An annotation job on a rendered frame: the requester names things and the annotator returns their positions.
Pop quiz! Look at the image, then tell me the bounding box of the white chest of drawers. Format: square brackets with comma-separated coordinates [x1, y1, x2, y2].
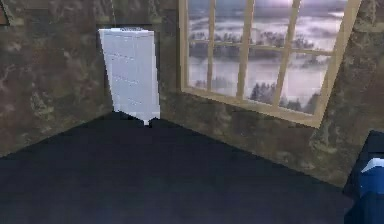
[98, 27, 161, 127]

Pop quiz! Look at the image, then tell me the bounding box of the tan framed window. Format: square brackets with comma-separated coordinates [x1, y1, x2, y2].
[177, 0, 363, 129]

